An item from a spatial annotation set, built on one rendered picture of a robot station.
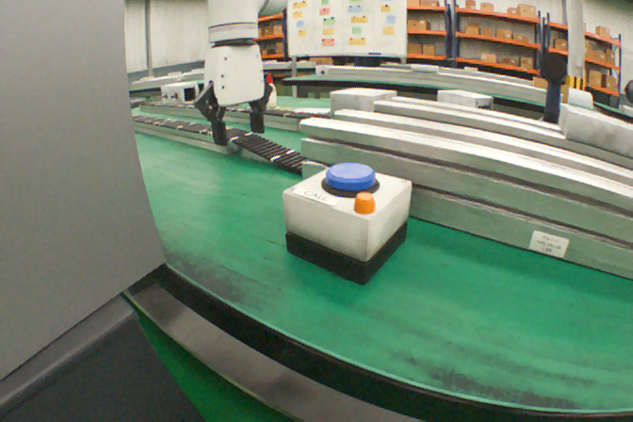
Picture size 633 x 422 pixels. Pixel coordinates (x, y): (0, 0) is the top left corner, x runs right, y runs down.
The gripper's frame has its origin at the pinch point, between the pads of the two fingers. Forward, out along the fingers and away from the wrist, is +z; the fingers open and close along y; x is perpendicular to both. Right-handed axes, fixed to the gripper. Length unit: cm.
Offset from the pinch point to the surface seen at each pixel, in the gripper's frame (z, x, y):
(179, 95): -1, -76, -28
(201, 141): 2.7, -10.6, 1.9
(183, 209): 3.9, 10.9, 18.5
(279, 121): 2.5, -7.6, -17.7
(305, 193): -2.2, 28.5, 16.3
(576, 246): 2, 51, 5
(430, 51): -41, -253, -935
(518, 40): -113, 28, -966
